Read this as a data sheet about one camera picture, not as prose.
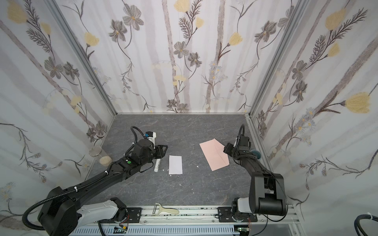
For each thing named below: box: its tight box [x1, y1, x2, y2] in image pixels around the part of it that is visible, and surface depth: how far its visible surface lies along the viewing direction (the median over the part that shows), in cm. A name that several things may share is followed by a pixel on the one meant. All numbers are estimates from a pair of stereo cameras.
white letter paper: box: [168, 154, 183, 175], surface depth 93 cm
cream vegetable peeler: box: [152, 202, 180, 215], surface depth 78 cm
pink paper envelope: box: [199, 138, 230, 172], surface depth 98 cm
